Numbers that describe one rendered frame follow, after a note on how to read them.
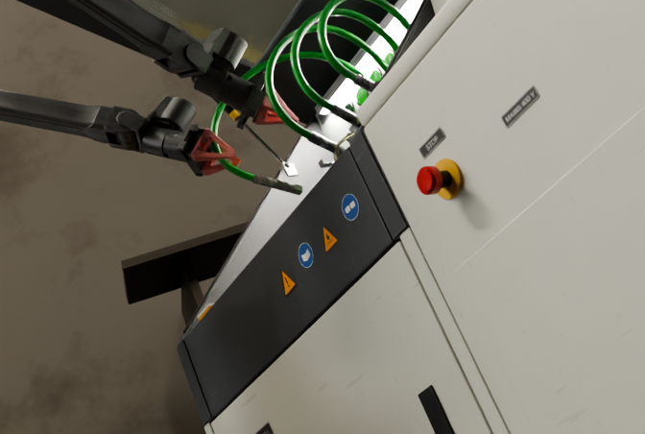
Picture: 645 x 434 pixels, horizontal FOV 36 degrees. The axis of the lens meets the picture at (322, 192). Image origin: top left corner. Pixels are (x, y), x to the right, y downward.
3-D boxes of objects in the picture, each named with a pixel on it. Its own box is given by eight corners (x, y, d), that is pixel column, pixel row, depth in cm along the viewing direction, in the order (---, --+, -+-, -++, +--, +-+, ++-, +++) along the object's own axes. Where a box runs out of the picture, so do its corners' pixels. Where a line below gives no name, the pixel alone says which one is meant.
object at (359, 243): (211, 418, 177) (182, 338, 183) (232, 413, 179) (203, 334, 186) (393, 242, 134) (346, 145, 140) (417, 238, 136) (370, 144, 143)
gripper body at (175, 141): (218, 152, 198) (187, 145, 201) (199, 122, 190) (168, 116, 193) (203, 179, 195) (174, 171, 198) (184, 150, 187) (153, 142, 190)
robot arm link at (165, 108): (120, 146, 202) (112, 121, 194) (148, 105, 207) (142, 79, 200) (172, 166, 199) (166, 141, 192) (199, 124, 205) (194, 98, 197)
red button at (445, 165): (421, 209, 123) (404, 175, 125) (444, 206, 125) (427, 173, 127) (444, 186, 119) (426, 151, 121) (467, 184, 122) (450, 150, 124)
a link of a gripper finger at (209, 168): (250, 155, 193) (210, 146, 197) (238, 133, 187) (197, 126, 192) (236, 183, 190) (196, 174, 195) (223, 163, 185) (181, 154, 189)
